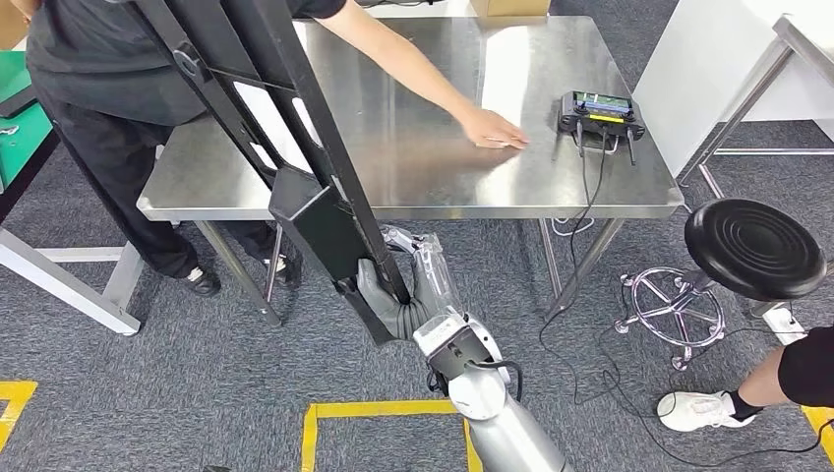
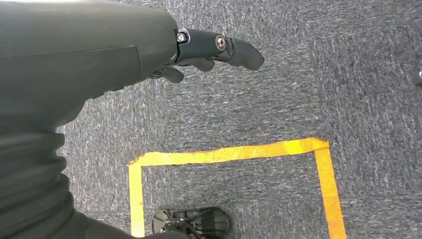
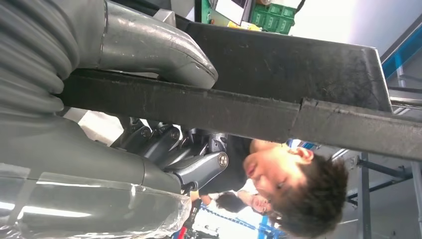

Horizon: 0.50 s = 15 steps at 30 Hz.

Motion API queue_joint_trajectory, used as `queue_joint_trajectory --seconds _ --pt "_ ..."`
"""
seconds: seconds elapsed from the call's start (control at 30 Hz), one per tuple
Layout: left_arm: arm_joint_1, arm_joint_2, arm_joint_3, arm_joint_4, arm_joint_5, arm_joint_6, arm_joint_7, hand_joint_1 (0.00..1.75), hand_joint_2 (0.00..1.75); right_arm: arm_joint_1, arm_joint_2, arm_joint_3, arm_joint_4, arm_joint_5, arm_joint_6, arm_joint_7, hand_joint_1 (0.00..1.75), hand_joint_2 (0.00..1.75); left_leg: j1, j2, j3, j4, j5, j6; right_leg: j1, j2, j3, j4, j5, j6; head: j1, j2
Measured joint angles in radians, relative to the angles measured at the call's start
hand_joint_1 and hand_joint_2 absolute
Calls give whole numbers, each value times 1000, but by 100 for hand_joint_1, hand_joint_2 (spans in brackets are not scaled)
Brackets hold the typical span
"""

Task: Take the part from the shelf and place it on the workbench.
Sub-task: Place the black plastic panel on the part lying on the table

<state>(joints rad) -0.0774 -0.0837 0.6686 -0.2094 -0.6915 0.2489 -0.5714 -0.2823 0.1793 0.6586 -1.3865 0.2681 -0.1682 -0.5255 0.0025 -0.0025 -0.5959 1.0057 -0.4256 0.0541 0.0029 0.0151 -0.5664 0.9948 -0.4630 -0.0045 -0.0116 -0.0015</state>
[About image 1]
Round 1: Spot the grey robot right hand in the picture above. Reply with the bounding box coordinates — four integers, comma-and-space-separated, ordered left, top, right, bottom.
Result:
354, 224, 466, 322

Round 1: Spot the person's hand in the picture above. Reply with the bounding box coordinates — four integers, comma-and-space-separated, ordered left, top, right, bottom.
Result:
457, 105, 531, 151

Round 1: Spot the long black plastic part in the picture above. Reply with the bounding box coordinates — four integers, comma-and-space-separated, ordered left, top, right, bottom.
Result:
132, 0, 413, 346

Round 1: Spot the stainless steel workbench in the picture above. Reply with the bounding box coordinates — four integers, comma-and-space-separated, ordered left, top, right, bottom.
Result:
677, 13, 834, 346
135, 16, 686, 328

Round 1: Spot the black remote controller with screen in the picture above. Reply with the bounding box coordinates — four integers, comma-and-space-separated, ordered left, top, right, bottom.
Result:
557, 89, 647, 167

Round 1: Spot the yellow floor tape square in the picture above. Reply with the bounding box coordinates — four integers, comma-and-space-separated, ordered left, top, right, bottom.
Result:
300, 399, 485, 472
800, 404, 834, 465
0, 381, 39, 454

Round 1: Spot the brown cardboard box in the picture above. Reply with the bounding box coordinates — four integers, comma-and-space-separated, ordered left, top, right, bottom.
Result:
468, 0, 553, 19

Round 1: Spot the white cabinet panel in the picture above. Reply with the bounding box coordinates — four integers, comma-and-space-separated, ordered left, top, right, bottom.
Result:
631, 0, 834, 178

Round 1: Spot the black round stool chrome base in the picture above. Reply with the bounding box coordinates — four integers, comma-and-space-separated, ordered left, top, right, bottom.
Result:
613, 197, 829, 373

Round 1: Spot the person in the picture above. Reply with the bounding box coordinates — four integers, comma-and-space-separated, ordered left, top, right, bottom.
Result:
9, 0, 530, 299
656, 325, 834, 435

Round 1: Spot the green top table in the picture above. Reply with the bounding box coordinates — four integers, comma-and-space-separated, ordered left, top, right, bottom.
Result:
0, 50, 146, 337

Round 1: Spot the black controller cable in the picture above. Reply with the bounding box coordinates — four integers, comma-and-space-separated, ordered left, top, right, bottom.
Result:
537, 127, 834, 470

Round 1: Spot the white floor cable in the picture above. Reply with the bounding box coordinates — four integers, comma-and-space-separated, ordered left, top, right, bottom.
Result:
550, 216, 596, 238

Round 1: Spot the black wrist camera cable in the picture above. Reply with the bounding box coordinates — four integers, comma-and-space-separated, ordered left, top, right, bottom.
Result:
468, 360, 525, 404

